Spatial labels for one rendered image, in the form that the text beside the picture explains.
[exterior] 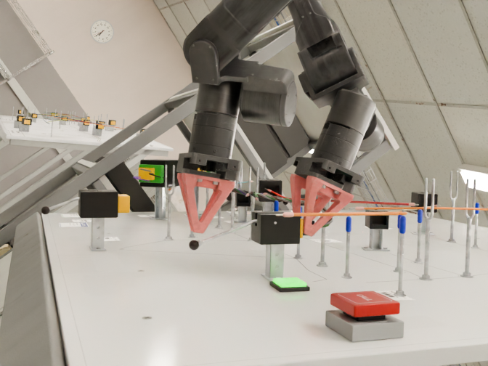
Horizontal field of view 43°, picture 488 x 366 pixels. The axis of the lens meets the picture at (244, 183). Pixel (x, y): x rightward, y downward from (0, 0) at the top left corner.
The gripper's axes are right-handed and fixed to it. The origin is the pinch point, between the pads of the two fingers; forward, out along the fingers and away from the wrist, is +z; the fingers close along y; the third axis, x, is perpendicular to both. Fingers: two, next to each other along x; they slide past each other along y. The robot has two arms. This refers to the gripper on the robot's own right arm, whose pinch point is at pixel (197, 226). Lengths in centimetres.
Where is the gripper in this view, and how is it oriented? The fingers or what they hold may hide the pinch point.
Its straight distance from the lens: 81.0
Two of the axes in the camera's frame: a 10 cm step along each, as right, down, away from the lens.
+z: -1.6, 9.9, -0.1
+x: -9.5, -1.6, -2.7
